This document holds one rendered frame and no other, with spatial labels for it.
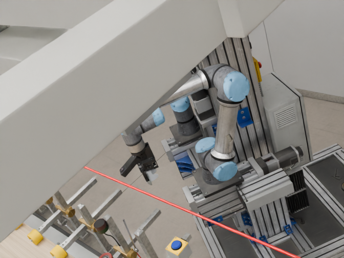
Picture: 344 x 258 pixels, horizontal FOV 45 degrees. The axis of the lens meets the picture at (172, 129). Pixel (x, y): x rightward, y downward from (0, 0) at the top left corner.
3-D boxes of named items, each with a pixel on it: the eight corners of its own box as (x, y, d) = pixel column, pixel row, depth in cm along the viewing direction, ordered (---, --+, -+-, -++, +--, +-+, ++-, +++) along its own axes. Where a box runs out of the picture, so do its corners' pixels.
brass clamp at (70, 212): (65, 205, 261) (61, 199, 258) (77, 212, 252) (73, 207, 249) (57, 212, 258) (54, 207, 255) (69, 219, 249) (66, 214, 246)
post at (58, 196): (86, 234, 268) (50, 182, 242) (89, 236, 266) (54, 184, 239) (82, 238, 267) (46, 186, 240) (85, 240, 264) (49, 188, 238)
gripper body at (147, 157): (159, 168, 184) (150, 148, 177) (141, 176, 183) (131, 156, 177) (155, 158, 190) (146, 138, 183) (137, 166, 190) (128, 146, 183)
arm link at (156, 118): (153, 99, 181) (130, 111, 179) (162, 110, 171) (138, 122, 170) (159, 113, 185) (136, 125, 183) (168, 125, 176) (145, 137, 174)
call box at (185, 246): (180, 247, 178) (175, 235, 174) (193, 253, 174) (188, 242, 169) (170, 259, 175) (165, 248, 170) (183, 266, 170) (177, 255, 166)
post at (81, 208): (114, 255, 255) (80, 201, 228) (117, 257, 253) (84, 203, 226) (110, 259, 253) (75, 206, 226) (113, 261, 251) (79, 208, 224)
